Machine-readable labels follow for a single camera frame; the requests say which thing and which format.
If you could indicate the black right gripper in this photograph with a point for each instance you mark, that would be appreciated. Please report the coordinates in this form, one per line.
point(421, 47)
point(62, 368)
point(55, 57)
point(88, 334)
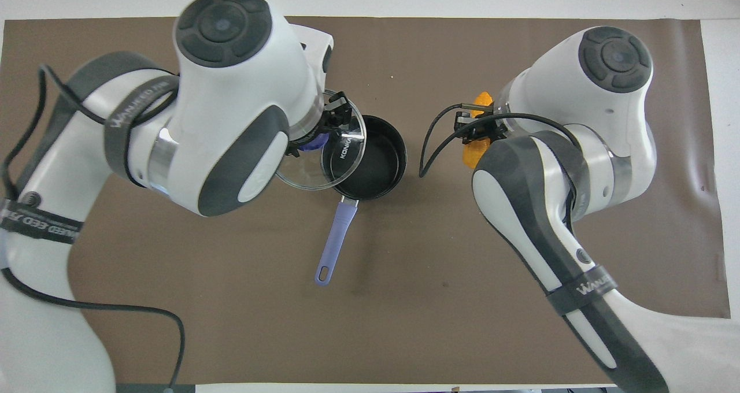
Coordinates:
point(495, 128)

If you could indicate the yellow corn cob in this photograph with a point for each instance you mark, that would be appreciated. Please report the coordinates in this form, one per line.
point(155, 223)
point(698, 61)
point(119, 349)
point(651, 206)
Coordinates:
point(475, 156)

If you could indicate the glass lid purple knob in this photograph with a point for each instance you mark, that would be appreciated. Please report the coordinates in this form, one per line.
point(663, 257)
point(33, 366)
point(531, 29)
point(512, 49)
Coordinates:
point(324, 174)

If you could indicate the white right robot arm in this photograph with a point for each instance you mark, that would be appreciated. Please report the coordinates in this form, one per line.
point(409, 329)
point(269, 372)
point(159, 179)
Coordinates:
point(607, 121)

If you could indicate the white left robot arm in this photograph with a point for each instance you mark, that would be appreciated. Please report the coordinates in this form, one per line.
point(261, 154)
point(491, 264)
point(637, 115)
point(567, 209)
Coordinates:
point(231, 92)

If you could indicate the brown table mat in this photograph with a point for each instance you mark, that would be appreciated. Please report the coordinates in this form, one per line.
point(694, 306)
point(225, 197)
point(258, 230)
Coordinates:
point(404, 323)

